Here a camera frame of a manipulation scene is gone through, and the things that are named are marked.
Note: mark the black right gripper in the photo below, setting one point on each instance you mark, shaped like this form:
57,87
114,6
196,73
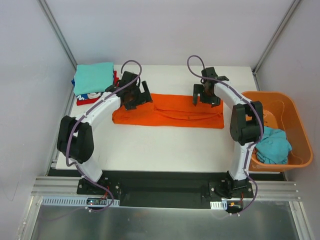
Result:
206,97

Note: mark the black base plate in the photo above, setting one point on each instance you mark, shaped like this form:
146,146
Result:
151,189

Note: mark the left aluminium frame post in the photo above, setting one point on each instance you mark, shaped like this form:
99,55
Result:
57,31

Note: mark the left white cable duct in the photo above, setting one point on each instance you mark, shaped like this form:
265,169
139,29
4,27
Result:
79,201

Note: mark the right white cable duct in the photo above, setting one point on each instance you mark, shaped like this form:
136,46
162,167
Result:
219,205

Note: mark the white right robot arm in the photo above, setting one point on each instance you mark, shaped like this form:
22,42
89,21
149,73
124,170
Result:
246,122

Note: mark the folded teal t shirt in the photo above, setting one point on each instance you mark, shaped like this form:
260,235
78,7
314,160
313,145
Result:
93,78

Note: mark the folded red t shirt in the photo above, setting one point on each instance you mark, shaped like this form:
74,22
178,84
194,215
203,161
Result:
91,101

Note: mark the aluminium frame post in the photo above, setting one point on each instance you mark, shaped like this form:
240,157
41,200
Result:
277,34
57,31

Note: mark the white cable duct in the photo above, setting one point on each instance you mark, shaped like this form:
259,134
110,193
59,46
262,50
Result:
79,201
219,205

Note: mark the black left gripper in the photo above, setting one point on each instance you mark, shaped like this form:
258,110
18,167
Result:
139,97

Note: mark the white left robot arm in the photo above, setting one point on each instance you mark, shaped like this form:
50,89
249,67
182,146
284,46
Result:
75,137

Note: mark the orange plastic tub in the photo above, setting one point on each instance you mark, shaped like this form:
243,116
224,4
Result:
280,112

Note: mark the right aluminium frame post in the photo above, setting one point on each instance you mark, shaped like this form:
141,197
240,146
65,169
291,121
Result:
277,34

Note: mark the folded blue t shirt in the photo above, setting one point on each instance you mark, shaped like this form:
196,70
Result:
87,96

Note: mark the orange t shirt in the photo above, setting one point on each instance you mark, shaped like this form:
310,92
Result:
172,111

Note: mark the crumpled teal t shirt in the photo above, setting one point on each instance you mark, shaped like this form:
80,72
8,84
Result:
274,148

